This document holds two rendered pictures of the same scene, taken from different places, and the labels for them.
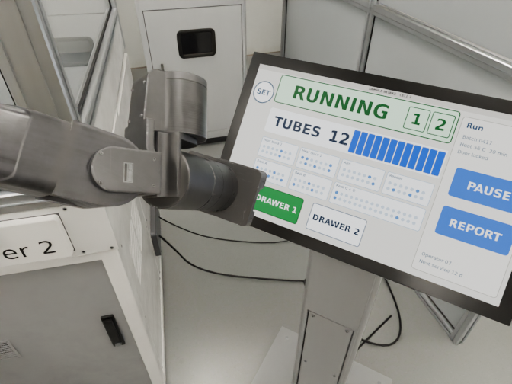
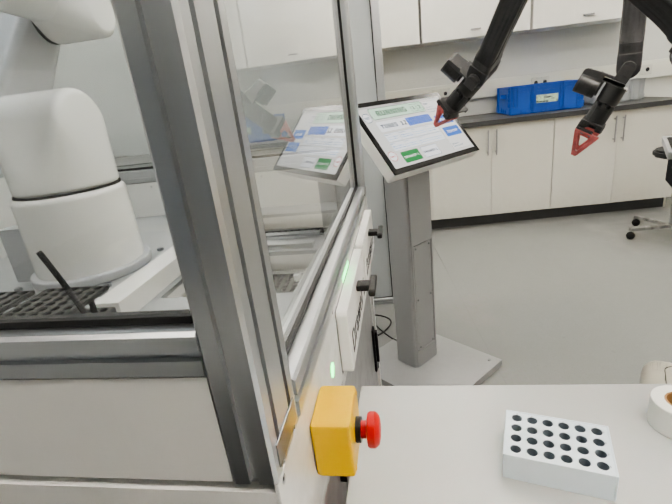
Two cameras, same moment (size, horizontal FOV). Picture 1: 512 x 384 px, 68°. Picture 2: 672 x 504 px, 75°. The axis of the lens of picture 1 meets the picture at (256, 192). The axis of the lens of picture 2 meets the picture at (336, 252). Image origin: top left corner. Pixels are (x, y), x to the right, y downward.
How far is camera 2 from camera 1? 1.56 m
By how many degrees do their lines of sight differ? 60
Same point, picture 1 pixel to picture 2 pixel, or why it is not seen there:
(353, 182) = (420, 134)
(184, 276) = not seen: hidden behind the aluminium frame
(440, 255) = (455, 141)
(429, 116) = (414, 105)
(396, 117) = (409, 109)
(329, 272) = (416, 204)
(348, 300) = (425, 217)
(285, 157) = (397, 137)
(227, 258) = not seen: hidden behind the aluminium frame
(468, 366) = not seen: hidden behind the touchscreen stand
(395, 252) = (448, 147)
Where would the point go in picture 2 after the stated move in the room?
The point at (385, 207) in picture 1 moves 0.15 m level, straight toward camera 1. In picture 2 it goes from (434, 136) to (469, 136)
